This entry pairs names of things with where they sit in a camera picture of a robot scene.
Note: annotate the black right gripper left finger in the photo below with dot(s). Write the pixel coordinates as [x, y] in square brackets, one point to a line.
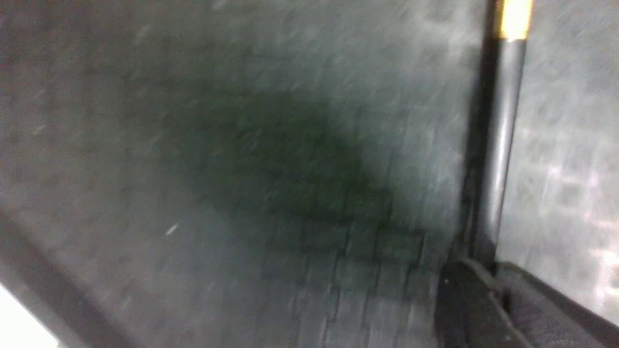
[469, 311]

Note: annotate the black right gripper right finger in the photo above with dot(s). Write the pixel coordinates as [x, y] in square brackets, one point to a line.
[549, 319]

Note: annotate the black chopstick gold band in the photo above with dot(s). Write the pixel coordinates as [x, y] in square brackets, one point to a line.
[503, 121]

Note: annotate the black plastic serving tray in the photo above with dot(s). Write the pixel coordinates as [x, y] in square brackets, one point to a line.
[294, 173]

